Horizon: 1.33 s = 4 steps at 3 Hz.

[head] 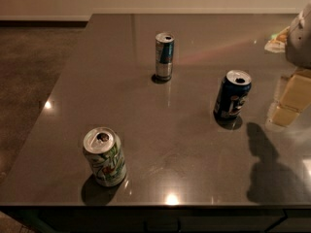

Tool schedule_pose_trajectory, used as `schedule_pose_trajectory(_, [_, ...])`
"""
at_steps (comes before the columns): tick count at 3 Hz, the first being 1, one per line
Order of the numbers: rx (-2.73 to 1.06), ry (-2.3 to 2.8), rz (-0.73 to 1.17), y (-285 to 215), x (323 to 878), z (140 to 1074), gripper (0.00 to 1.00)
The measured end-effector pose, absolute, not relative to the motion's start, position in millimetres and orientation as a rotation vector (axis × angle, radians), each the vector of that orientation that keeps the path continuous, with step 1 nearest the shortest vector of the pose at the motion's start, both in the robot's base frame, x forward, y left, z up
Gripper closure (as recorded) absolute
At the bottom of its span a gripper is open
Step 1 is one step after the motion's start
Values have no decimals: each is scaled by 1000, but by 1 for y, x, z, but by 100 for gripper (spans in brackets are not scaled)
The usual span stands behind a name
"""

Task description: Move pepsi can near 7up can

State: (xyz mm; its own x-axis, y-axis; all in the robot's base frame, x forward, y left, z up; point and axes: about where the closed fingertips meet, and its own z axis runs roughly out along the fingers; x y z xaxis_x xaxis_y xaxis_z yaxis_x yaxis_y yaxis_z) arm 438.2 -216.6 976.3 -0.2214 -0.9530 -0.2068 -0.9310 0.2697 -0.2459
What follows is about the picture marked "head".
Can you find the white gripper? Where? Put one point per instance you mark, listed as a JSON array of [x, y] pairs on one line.
[[299, 46]]

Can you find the blue pepsi can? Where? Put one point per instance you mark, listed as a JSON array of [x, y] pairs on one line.
[[232, 95]]

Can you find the silver blue red bull can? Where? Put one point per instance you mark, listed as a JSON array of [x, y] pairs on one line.
[[164, 52]]

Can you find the green white 7up can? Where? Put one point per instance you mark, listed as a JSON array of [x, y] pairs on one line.
[[102, 150]]

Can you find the crumpled snack wrapper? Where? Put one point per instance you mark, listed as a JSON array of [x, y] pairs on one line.
[[278, 41]]

